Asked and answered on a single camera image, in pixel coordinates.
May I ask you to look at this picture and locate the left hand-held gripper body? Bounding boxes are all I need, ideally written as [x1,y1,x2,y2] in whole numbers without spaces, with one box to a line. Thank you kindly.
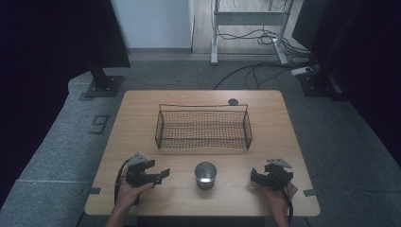
[125,152,160,188]

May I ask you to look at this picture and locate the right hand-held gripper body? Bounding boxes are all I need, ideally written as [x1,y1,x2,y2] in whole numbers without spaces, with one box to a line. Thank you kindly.
[263,158,294,192]

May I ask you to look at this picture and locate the person's left hand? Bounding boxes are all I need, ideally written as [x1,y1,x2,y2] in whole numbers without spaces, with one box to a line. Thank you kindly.
[116,168,156,213]

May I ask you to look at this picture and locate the person's right hand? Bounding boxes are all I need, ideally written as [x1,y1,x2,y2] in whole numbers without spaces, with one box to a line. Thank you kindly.
[260,181,299,219]

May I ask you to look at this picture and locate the metal cup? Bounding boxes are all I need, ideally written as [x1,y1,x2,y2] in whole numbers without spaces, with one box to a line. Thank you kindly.
[194,161,218,191]

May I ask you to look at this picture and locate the white power strip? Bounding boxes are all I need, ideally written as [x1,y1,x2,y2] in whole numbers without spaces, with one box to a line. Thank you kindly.
[289,65,314,77]

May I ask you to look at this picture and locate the black curtain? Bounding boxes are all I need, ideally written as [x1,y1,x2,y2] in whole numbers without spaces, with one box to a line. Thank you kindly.
[291,0,401,168]
[0,0,131,209]

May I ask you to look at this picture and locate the left hand-held gripper black cable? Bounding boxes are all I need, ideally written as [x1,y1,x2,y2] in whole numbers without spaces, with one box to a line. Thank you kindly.
[113,158,132,206]

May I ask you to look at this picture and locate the hand-held gripper black cable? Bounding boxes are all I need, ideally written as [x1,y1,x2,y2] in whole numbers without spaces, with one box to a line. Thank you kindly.
[113,158,132,206]
[273,172,295,225]

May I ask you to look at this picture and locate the right hand-held gripper black cable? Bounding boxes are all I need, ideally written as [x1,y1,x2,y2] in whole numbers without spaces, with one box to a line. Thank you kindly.
[273,172,295,225]

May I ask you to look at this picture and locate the black wire mesh basket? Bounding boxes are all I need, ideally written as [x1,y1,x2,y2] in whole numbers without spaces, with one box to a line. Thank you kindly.
[154,103,254,150]

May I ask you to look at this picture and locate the black stand with base plate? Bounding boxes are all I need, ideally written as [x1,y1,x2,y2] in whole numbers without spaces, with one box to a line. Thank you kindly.
[84,55,126,98]
[297,56,345,102]

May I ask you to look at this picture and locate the black floor cables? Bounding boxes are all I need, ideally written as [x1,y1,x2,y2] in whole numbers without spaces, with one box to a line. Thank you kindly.
[212,0,320,91]

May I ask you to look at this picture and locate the white metal desk frame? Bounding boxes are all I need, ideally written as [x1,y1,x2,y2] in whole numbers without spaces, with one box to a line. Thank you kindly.
[210,0,296,66]

